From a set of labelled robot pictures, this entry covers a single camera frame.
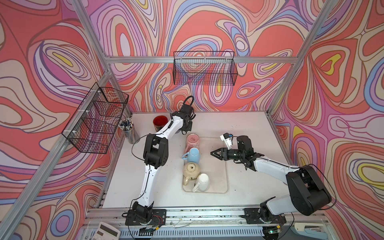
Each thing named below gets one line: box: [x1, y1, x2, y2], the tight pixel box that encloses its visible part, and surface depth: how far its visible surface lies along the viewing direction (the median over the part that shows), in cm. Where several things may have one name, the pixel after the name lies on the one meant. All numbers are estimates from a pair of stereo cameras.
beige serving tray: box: [199, 137, 229, 194], surface depth 91 cm
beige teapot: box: [183, 162, 201, 186], surface depth 82 cm
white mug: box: [192, 173, 209, 193], surface depth 79 cm
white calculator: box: [91, 221, 121, 240], surface depth 69 cm
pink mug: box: [184, 133, 200, 154], surface depth 92 cm
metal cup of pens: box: [118, 117, 141, 144], surface depth 93 cm
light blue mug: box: [182, 147, 201, 164], surface depth 88 cm
